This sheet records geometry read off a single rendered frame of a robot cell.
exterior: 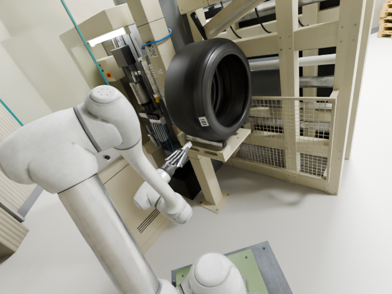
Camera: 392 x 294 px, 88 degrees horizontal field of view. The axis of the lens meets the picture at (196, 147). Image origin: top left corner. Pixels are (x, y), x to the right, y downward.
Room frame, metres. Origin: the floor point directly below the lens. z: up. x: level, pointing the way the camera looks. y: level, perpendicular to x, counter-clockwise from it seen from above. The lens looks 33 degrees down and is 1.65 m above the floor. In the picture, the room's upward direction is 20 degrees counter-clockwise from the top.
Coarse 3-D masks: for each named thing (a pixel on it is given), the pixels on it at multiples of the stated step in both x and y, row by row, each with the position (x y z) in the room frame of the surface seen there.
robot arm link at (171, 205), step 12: (132, 156) 0.59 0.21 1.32; (144, 156) 0.64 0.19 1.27; (144, 168) 0.63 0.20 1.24; (156, 180) 0.63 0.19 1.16; (168, 192) 0.62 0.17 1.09; (156, 204) 0.71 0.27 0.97; (168, 204) 0.63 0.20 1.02; (180, 204) 0.66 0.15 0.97; (168, 216) 0.65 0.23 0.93; (180, 216) 0.63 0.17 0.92
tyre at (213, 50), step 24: (192, 48) 1.19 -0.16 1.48; (216, 48) 1.12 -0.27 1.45; (168, 72) 1.19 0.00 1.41; (192, 72) 1.05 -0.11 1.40; (216, 72) 1.51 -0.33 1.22; (240, 72) 1.39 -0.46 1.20; (168, 96) 1.13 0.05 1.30; (192, 96) 1.00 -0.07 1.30; (216, 96) 1.48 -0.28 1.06; (240, 96) 1.37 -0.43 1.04; (192, 120) 1.01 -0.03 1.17; (216, 120) 1.01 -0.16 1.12; (240, 120) 1.15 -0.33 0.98
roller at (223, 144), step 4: (188, 136) 1.30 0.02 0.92; (192, 136) 1.27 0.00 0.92; (188, 140) 1.31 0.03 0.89; (192, 140) 1.26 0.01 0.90; (196, 140) 1.24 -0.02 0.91; (200, 140) 1.21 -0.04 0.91; (204, 140) 1.18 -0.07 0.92; (208, 140) 1.16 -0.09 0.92; (220, 140) 1.11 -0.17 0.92; (208, 144) 1.16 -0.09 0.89; (212, 144) 1.13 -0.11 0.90; (216, 144) 1.10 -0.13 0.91; (220, 144) 1.08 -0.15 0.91; (224, 144) 1.07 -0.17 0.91
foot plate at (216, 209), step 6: (222, 192) 1.52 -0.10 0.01; (228, 192) 1.50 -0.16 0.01; (204, 198) 1.53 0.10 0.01; (222, 198) 1.45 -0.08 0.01; (228, 198) 1.42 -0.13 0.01; (198, 204) 1.49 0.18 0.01; (204, 204) 1.46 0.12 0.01; (210, 204) 1.43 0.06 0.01; (222, 204) 1.38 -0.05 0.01; (210, 210) 1.37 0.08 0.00; (216, 210) 1.33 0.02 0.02
